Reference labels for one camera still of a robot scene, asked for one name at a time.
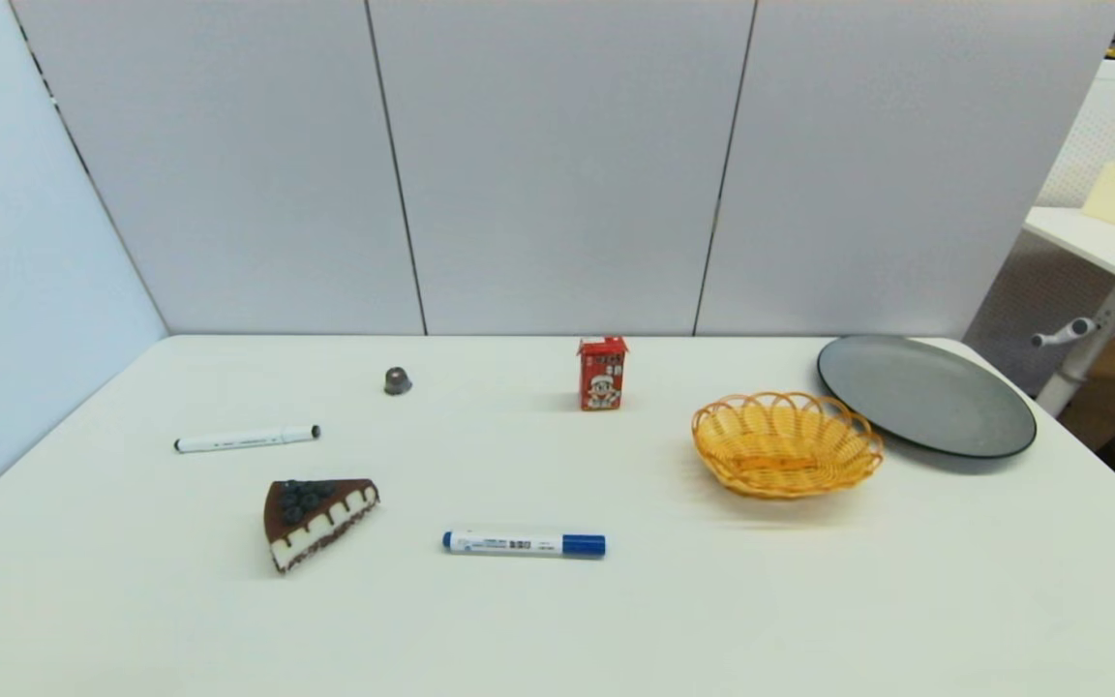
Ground white marker with black caps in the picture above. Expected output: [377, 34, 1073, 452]
[174, 424, 322, 454]

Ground white marker with blue cap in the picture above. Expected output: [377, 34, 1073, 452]
[441, 529, 607, 560]

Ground red milk carton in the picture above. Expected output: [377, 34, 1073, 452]
[577, 336, 629, 411]

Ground yellow wicker basket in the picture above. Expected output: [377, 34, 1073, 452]
[692, 391, 886, 500]

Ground chocolate blueberry cake slice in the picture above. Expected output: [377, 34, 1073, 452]
[262, 478, 380, 575]

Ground dark grey round plate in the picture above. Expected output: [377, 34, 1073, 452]
[816, 334, 1039, 460]

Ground white side table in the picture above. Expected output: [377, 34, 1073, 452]
[1023, 205, 1115, 417]

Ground grey table crank handle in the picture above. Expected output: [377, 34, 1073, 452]
[1031, 318, 1099, 349]

